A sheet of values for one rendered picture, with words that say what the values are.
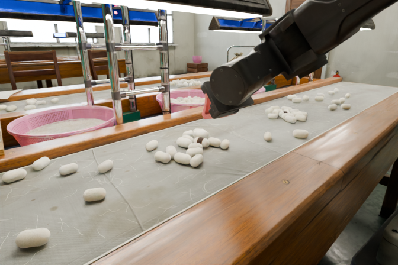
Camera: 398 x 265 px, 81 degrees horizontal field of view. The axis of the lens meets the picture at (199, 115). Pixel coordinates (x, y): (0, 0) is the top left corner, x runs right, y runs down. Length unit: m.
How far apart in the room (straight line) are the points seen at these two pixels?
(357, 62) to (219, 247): 5.07
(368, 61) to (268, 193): 4.93
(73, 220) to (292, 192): 0.31
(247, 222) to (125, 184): 0.22
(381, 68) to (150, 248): 5.07
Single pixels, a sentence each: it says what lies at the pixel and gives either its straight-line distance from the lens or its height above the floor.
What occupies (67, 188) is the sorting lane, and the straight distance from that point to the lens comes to 0.46.
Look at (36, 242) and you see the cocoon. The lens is 0.36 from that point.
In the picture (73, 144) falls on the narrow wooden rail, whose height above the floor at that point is 0.76.
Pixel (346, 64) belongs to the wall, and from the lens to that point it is 5.29.
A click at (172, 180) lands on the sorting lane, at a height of 0.74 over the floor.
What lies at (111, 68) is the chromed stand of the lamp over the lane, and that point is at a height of 0.91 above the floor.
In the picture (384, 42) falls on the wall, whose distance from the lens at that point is 5.18.
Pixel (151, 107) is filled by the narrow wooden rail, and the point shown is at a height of 0.71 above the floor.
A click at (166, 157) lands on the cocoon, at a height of 0.76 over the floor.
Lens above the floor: 0.97
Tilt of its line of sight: 17 degrees down
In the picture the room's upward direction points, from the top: straight up
